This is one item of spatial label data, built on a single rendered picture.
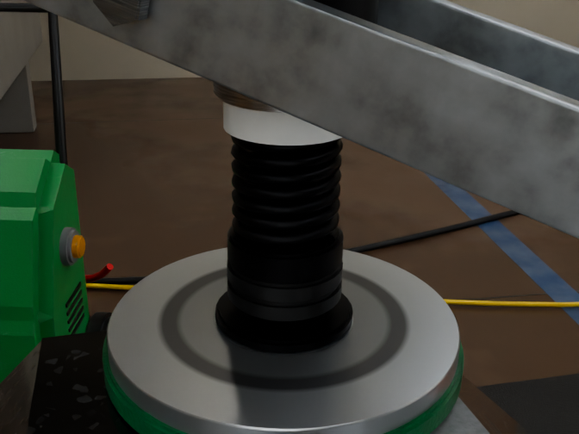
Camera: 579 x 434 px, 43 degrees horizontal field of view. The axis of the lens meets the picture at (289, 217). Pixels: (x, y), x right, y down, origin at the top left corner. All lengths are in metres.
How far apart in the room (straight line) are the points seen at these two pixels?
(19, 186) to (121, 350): 1.13
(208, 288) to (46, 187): 1.09
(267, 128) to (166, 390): 0.14
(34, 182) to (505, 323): 1.30
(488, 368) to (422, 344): 1.51
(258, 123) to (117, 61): 4.55
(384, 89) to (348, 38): 0.03
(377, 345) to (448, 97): 0.17
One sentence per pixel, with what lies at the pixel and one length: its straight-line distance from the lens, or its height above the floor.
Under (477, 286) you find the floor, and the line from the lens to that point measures 2.32.
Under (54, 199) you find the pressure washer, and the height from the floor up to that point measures 0.51.
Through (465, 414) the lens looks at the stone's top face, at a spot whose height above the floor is 0.81.
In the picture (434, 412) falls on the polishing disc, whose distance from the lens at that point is 0.41.
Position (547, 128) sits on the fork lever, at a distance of 0.31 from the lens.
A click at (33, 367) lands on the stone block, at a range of 0.49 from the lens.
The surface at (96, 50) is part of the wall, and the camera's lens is 4.91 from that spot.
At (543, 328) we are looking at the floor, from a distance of 2.16.
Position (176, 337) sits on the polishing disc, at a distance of 0.44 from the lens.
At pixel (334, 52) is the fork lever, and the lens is 0.32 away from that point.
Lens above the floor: 1.07
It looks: 23 degrees down
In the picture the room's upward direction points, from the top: 1 degrees clockwise
